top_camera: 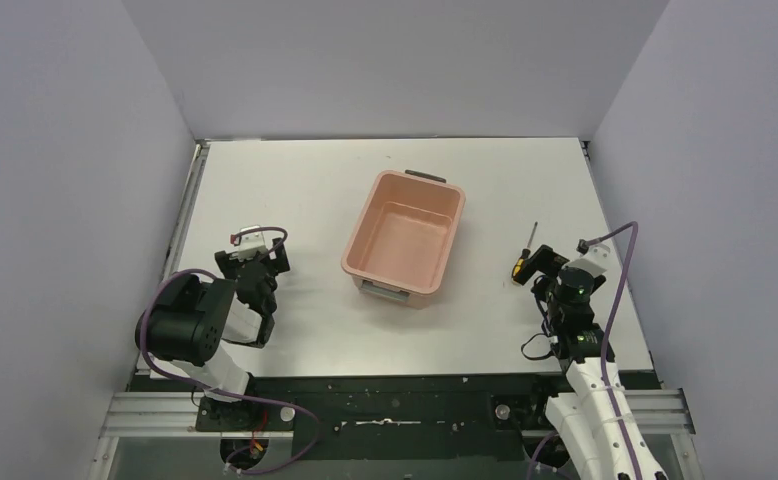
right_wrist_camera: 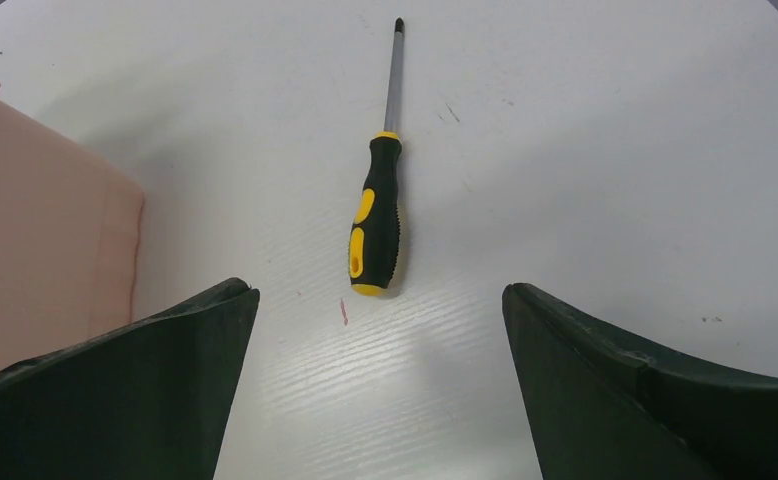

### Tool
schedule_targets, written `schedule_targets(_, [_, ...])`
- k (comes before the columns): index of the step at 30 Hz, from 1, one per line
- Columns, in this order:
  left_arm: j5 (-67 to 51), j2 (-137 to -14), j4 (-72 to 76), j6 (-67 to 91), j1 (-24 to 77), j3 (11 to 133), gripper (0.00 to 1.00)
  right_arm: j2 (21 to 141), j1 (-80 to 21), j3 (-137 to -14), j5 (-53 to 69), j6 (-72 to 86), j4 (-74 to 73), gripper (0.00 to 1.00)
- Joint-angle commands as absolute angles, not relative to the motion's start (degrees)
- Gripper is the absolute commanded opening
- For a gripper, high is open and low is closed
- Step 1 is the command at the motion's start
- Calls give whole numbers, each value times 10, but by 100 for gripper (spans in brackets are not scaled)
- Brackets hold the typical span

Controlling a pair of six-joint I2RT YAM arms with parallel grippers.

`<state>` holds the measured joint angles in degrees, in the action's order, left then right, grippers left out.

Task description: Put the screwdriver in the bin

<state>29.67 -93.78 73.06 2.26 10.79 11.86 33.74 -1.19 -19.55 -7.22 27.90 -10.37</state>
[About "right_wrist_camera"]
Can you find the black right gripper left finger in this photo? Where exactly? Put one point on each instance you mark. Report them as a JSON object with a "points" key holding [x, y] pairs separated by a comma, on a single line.
{"points": [[150, 400]]}

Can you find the black yellow screwdriver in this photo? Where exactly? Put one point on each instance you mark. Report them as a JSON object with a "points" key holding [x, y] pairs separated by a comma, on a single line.
{"points": [[374, 241]]}

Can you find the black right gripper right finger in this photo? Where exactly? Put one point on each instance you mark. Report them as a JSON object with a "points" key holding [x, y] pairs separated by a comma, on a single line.
{"points": [[605, 403]]}

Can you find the pink plastic bin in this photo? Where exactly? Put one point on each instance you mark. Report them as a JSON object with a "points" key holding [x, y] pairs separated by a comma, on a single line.
{"points": [[69, 234]]}

